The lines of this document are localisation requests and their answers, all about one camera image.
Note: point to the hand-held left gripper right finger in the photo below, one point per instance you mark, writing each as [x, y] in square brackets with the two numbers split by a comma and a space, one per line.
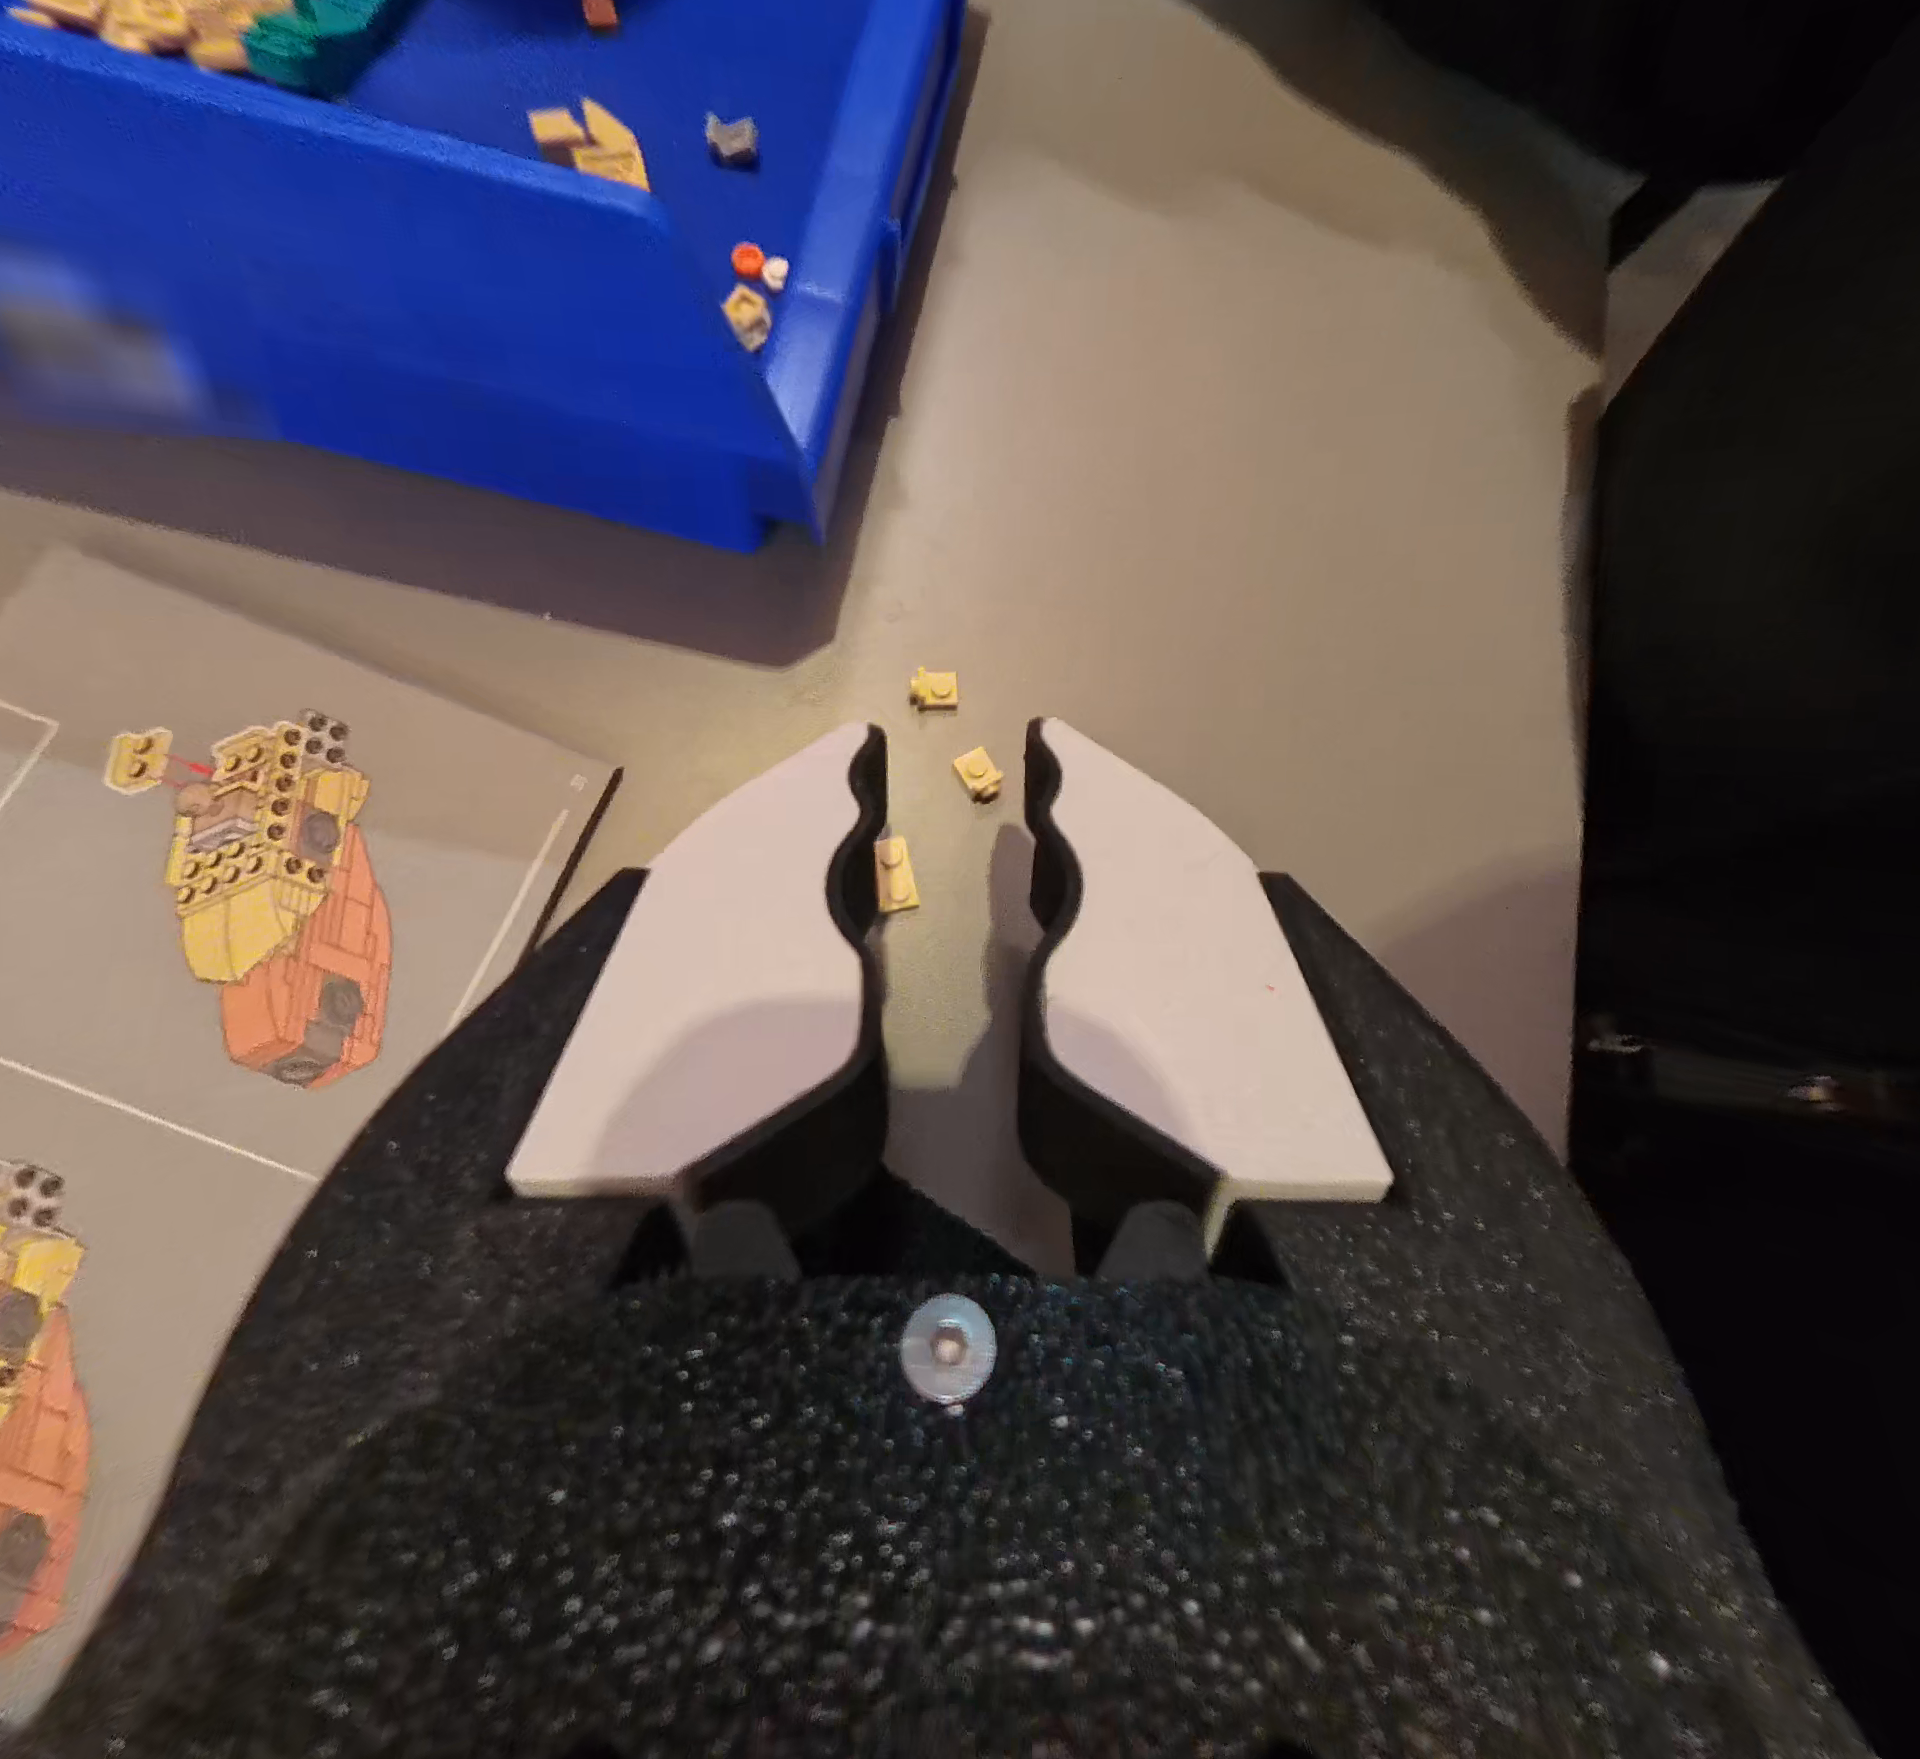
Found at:
[1201, 1025]

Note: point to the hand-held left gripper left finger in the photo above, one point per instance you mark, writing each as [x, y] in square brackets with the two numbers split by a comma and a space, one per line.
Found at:
[720, 1011]

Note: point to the small tan brick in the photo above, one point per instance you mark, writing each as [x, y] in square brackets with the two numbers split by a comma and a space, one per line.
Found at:
[932, 691]
[896, 875]
[978, 775]

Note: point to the grey brick instruction booklet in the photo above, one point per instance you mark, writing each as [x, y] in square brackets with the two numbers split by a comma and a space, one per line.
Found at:
[450, 831]

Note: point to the blue plastic bin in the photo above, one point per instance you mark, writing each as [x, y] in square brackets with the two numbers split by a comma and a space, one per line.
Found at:
[450, 289]

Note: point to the grey desk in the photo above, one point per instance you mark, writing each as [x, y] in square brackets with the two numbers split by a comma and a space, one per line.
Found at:
[1201, 515]

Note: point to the dark cloth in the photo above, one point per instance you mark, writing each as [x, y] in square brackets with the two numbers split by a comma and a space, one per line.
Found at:
[1755, 515]

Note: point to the small grey brick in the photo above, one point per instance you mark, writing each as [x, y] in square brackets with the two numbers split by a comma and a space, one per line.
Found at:
[730, 139]

